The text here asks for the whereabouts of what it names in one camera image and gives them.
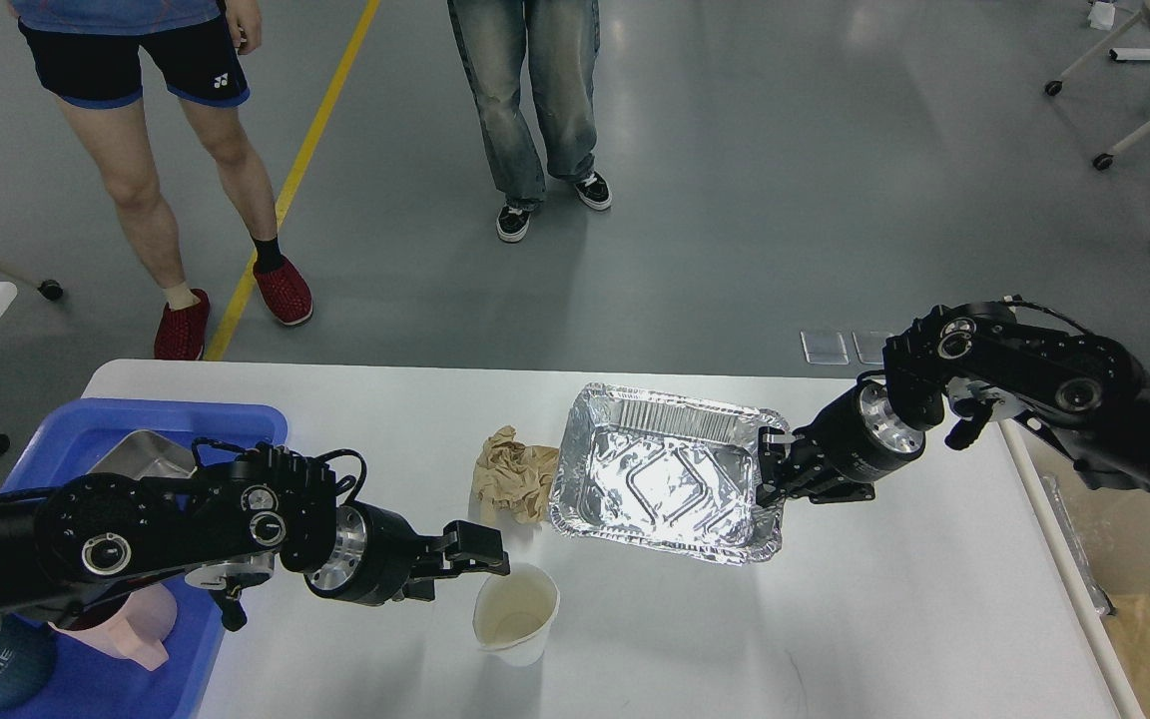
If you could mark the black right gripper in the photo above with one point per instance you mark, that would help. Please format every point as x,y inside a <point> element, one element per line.
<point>854,441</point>

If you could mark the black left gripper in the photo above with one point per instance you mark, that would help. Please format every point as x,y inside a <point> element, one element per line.
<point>376,552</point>

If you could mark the white paper cup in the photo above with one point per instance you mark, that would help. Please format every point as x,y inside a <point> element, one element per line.
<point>513,614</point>

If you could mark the aluminium foil tray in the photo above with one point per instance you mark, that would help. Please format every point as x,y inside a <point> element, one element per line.
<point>668,472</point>

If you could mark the pink mug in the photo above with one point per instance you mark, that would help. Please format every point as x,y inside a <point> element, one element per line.
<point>133,627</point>

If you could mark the square stainless steel tray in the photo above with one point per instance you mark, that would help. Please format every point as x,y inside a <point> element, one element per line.
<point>146,453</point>

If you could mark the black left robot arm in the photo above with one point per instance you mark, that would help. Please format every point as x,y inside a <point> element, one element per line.
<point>65,550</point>

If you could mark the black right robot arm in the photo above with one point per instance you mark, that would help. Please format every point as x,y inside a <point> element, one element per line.
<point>1081,393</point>

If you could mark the clear floor plate left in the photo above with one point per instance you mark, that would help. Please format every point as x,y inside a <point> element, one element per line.
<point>825,347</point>

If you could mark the clear floor plate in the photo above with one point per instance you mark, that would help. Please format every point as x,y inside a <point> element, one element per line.
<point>869,346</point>
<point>825,347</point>

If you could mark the clear floor plate right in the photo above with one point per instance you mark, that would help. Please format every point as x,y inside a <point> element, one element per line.
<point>869,346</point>

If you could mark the foil tray in bin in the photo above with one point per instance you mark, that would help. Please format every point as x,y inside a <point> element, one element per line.
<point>1098,596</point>

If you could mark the blue plastic bin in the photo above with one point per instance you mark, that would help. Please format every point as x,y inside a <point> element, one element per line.
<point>70,441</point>

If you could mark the beige plastic bin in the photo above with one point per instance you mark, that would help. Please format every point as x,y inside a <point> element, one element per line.
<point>1115,529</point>

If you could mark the person in light jeans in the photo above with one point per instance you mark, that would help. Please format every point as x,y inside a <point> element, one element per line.
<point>530,68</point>

